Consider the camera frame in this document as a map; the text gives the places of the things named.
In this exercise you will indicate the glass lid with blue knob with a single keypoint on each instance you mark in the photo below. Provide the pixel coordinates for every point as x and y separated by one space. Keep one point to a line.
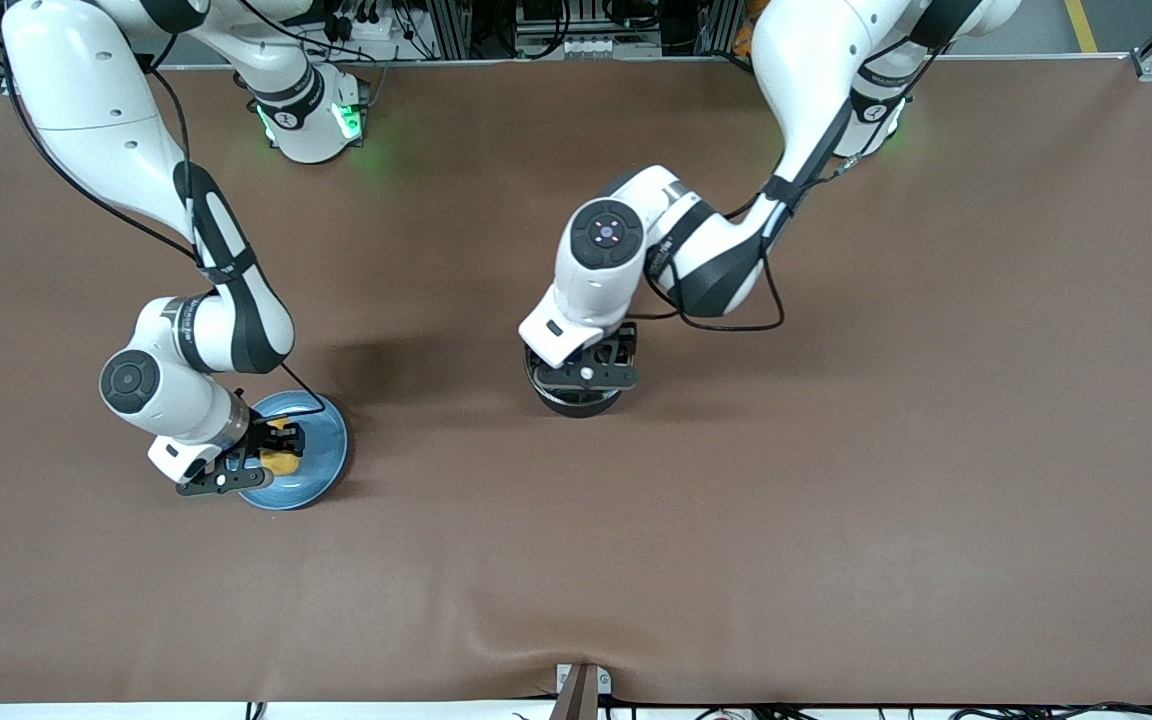
534 368

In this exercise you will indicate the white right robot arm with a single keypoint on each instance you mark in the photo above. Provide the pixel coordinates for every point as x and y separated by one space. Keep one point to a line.
86 100

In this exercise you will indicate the blue round plate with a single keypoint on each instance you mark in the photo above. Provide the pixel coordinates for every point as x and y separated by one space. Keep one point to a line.
321 450

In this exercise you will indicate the white power strip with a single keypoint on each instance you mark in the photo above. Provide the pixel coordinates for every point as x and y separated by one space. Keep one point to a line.
376 28

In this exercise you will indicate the metal camera post bracket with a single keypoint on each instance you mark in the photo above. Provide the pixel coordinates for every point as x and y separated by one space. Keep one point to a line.
581 695

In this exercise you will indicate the brown table mat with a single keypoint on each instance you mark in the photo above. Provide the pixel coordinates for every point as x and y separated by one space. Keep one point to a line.
736 550

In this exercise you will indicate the yellow potato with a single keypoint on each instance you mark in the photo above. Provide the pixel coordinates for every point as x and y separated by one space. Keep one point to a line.
286 463

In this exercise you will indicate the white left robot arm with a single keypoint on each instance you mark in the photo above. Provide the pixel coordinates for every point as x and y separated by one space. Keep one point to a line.
806 70

